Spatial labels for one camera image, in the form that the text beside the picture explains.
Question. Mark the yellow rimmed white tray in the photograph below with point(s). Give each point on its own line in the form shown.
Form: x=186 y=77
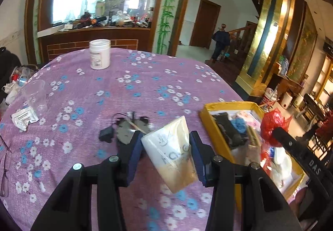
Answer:
x=208 y=116

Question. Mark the brown wooden door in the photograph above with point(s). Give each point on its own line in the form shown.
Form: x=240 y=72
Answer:
x=205 y=22

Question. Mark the white appliance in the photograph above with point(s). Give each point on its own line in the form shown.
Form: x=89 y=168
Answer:
x=286 y=99

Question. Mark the gold pillar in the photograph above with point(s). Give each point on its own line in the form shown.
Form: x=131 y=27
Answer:
x=265 y=38

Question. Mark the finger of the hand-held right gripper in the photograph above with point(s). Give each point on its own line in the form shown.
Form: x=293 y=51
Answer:
x=283 y=138

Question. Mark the white plastic jar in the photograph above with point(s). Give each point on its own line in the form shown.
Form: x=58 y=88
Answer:
x=100 y=54

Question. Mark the blue knitted cloth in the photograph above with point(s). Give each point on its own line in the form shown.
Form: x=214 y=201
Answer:
x=238 y=124

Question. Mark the clear plastic cup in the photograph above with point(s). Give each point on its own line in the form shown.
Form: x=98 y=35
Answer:
x=35 y=98

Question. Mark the white red plastic container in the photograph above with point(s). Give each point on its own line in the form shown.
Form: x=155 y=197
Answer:
x=270 y=97

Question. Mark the plastic bag of oddments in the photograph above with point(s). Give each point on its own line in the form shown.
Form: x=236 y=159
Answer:
x=18 y=78

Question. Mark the wooden staircase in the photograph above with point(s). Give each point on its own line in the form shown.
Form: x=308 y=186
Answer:
x=242 y=46

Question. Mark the black foil packet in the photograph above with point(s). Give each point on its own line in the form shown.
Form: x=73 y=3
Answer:
x=229 y=130

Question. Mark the black electronic device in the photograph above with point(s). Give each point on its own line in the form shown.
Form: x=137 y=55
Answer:
x=124 y=130

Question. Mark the purple floral tablecloth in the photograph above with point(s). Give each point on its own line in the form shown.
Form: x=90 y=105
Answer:
x=104 y=95

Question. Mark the beige plastic pouch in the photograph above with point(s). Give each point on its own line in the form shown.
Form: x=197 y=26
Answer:
x=171 y=153

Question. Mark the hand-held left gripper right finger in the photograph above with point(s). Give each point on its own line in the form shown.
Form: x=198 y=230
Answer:
x=199 y=160

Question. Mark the red plastic bag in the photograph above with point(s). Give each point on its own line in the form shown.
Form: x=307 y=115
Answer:
x=273 y=121

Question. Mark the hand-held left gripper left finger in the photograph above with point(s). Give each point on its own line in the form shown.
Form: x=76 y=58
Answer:
x=134 y=158

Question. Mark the black bag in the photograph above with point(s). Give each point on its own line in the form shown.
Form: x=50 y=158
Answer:
x=6 y=61

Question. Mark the eyeglasses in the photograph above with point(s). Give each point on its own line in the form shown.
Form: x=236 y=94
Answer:
x=5 y=168

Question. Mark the silver foil packet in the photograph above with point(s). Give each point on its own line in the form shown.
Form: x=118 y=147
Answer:
x=24 y=117

